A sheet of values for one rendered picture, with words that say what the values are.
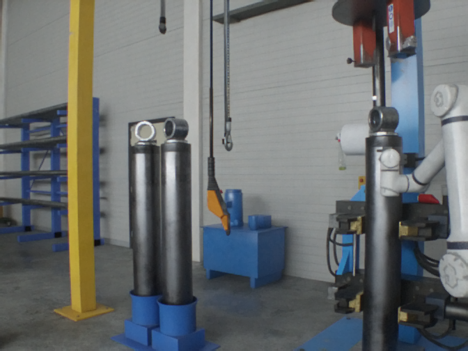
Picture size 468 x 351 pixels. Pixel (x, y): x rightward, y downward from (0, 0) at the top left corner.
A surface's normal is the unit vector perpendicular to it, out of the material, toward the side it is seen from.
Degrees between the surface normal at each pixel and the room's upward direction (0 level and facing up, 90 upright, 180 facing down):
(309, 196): 90
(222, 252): 90
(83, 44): 90
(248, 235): 90
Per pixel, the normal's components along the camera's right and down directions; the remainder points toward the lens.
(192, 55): -0.63, 0.02
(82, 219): 0.78, 0.01
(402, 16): 0.24, 0.02
